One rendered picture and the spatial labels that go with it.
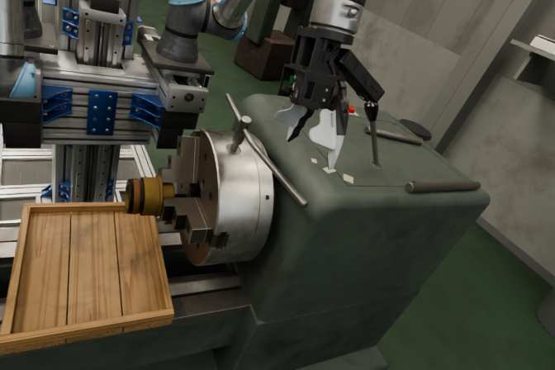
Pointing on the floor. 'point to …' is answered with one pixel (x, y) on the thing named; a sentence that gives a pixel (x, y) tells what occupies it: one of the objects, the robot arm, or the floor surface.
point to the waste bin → (547, 313)
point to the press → (286, 41)
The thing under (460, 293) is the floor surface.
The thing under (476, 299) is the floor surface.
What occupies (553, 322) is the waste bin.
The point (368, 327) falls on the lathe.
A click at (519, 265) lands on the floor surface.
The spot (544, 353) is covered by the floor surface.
